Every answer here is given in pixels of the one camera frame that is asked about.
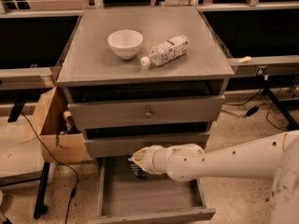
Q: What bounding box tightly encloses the small yellow foam piece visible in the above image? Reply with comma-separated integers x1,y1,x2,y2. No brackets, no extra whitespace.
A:
237,56,251,63

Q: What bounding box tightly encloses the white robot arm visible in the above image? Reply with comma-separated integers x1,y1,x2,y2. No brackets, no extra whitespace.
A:
131,130,299,224

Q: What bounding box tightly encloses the black floor cable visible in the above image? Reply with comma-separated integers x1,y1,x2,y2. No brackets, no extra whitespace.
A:
20,110,80,224

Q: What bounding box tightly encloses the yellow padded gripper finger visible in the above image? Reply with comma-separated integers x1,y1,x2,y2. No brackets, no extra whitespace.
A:
129,147,149,172

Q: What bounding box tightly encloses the black power adapter cable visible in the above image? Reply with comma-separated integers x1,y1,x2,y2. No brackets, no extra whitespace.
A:
221,87,299,133

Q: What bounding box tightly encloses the brown cardboard box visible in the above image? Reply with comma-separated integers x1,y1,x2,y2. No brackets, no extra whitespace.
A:
21,87,87,163

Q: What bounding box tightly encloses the grey drawer cabinet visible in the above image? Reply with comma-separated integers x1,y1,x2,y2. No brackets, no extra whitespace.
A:
57,7,234,158

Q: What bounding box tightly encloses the grey open bottom drawer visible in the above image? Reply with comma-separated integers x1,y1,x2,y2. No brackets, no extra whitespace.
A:
88,156,216,224

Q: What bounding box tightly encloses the grey middle drawer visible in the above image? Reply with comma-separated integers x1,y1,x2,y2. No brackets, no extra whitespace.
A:
84,132,209,158

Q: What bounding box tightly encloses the plastic bottle white cap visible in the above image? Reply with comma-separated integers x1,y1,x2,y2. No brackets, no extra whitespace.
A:
140,35,190,68

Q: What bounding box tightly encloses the dark blue rxbar wrapper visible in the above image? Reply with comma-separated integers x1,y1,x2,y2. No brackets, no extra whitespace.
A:
128,159,148,180

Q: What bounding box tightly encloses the white ceramic bowl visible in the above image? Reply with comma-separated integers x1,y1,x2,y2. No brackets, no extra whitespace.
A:
107,30,143,60

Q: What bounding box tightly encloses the black table leg stand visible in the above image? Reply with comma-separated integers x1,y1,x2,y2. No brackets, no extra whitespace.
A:
34,162,50,219

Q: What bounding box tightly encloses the grey top drawer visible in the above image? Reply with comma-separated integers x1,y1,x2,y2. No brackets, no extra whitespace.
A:
68,95,224,129

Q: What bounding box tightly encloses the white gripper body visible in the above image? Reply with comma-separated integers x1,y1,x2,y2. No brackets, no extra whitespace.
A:
142,146,169,175

